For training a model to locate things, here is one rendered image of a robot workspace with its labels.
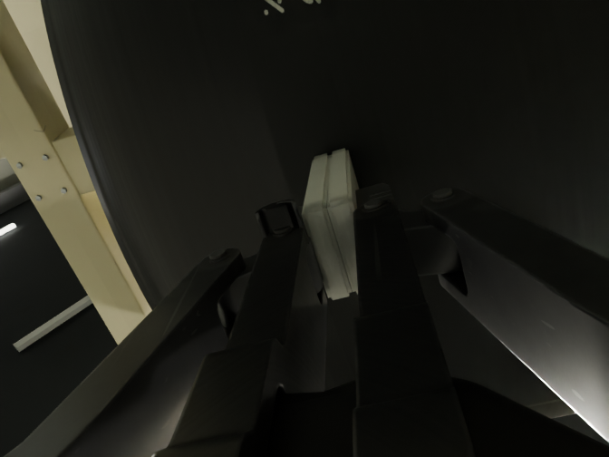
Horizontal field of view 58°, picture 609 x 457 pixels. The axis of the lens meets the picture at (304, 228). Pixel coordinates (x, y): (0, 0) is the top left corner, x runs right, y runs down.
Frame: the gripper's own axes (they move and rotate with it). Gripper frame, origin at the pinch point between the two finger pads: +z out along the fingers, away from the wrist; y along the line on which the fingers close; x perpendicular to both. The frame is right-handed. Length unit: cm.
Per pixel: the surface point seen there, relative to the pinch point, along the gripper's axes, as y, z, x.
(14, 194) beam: -636, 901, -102
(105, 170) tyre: -10.6, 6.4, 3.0
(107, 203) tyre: -11.6, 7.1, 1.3
